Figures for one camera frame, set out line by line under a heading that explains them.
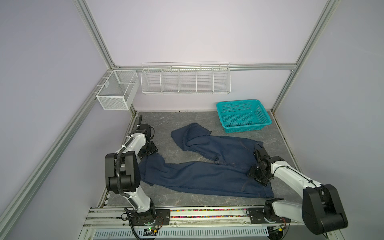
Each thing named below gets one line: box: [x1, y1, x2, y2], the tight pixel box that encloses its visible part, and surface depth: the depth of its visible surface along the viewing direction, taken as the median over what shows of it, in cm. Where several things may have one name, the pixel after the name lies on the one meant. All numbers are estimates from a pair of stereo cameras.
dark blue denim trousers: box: [139, 122, 274, 199], surface depth 88 cm
